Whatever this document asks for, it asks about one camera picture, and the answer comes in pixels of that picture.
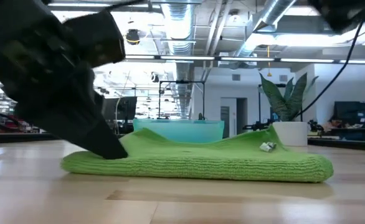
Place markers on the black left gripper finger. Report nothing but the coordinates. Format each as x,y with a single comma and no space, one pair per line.
76,124
101,107

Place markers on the green microfiber towel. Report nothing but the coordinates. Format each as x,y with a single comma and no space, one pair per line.
185,165

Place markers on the black background robot arm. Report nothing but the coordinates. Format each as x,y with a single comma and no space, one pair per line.
257,126

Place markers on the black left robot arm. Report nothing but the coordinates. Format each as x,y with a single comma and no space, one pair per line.
8,6

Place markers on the teal plastic basket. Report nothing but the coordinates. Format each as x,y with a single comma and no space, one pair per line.
185,130

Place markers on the dark background monitor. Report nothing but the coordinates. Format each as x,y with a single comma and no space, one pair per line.
120,109

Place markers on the black ceiling device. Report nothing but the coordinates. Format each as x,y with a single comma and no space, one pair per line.
133,36

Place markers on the dark desk with screens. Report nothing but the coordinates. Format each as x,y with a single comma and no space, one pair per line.
357,115

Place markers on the person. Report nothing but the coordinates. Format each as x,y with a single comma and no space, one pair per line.
333,124

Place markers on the grey door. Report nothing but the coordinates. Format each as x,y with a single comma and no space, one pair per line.
225,121

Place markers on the snake plant in white pot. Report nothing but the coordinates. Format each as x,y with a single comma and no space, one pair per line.
290,133

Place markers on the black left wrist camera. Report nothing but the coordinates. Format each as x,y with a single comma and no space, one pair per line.
98,37

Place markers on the silver ventilation duct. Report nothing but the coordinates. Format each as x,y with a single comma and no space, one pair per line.
177,21
273,12

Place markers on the black background stand frame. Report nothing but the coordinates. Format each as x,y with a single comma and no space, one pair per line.
182,81

